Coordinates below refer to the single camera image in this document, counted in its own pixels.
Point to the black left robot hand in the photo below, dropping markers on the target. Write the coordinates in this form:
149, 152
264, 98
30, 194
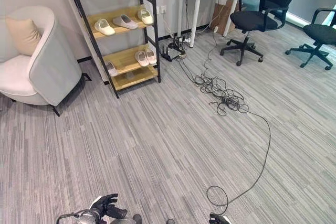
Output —
110, 207

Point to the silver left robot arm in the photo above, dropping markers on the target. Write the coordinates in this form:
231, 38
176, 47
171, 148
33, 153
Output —
78, 217

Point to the black metal wooden shoe rack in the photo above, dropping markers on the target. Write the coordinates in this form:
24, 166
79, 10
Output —
115, 37

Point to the dark robot feet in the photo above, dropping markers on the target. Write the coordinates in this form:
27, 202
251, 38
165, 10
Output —
136, 219

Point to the pale pink slipper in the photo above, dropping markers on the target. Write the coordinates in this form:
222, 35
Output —
151, 56
141, 58
112, 68

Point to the white upholstered armchair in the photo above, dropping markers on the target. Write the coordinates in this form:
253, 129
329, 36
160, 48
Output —
39, 64

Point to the black wifi router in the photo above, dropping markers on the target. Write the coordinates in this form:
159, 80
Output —
172, 52

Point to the cream white slipper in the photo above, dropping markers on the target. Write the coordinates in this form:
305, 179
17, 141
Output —
104, 26
145, 16

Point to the white power strip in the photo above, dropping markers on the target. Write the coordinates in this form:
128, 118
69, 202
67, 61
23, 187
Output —
187, 40

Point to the grey slipper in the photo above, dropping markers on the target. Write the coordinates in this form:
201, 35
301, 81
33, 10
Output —
125, 21

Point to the beige cushion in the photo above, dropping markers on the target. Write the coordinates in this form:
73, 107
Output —
24, 36

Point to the brown cardboard sheet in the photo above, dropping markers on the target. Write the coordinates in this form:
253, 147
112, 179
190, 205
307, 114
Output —
223, 16

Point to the black mesh office chair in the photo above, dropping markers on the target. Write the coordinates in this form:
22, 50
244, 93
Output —
258, 16

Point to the white wall socket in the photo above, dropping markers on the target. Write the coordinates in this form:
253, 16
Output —
163, 9

